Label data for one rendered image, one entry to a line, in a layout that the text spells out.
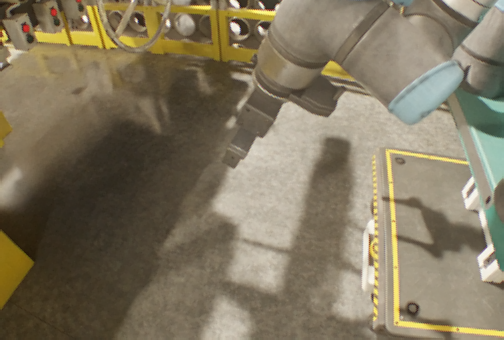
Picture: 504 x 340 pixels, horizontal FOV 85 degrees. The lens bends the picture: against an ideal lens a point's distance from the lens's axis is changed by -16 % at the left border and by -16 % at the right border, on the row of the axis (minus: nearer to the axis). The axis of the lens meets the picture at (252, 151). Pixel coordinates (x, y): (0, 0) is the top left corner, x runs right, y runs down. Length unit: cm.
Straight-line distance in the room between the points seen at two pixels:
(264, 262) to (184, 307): 34
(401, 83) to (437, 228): 81
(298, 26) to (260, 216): 109
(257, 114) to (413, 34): 23
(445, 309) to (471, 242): 26
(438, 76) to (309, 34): 14
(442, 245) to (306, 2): 88
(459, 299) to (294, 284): 57
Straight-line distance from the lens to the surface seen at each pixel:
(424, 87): 35
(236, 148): 46
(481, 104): 93
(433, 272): 103
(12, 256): 147
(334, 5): 35
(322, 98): 46
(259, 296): 122
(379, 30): 35
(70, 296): 141
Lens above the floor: 115
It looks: 45 degrees down
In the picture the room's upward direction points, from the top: 1 degrees counter-clockwise
